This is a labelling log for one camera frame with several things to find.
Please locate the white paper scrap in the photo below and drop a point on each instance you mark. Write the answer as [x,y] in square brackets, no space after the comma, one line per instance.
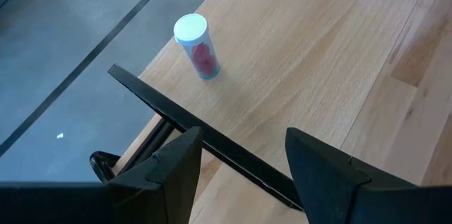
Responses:
[60,135]

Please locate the black clamp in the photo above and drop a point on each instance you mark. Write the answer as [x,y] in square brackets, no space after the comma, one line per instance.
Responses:
[100,162]

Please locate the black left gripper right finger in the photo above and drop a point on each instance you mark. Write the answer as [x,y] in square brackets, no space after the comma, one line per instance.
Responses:
[325,181]

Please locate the blue medicine bottle red pills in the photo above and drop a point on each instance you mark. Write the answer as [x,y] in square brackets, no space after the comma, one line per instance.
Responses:
[197,47]

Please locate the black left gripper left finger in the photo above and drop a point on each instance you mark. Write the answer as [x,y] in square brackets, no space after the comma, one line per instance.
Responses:
[166,181]

